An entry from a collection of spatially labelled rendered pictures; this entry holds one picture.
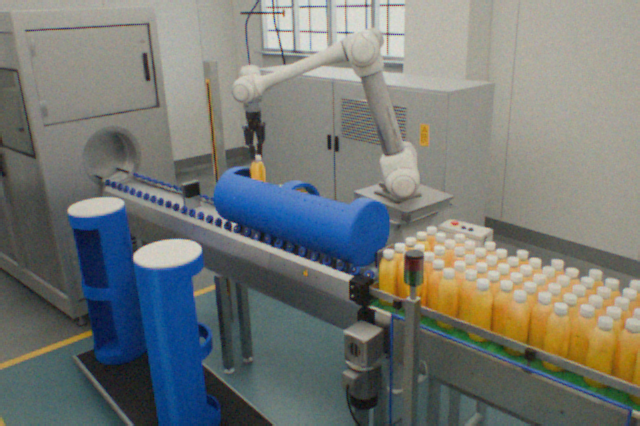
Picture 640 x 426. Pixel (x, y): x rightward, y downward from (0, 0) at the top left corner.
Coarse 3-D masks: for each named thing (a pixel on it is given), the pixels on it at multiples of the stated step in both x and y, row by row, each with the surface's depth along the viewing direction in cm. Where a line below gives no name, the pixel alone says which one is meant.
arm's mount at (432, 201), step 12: (360, 192) 296; (372, 192) 296; (420, 192) 298; (432, 192) 298; (384, 204) 283; (396, 204) 282; (408, 204) 282; (420, 204) 282; (432, 204) 284; (444, 204) 291; (396, 216) 279; (408, 216) 276; (420, 216) 281
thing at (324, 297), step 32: (160, 192) 358; (128, 224) 365; (160, 224) 330; (192, 224) 311; (224, 256) 297; (256, 256) 278; (320, 256) 262; (256, 288) 295; (288, 288) 271; (320, 288) 251; (352, 320) 249
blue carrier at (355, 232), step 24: (240, 168) 290; (216, 192) 285; (240, 192) 274; (264, 192) 265; (288, 192) 258; (312, 192) 274; (240, 216) 276; (264, 216) 263; (288, 216) 253; (312, 216) 244; (336, 216) 236; (360, 216) 233; (384, 216) 246; (288, 240) 262; (312, 240) 246; (336, 240) 236; (360, 240) 237; (384, 240) 250; (360, 264) 241
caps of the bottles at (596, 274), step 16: (448, 272) 201; (496, 272) 199; (528, 272) 201; (544, 272) 201; (576, 272) 198; (592, 272) 197; (528, 288) 189; (560, 288) 188; (576, 288) 187; (608, 288) 186; (560, 304) 178; (592, 304) 180; (624, 304) 178; (608, 320) 168
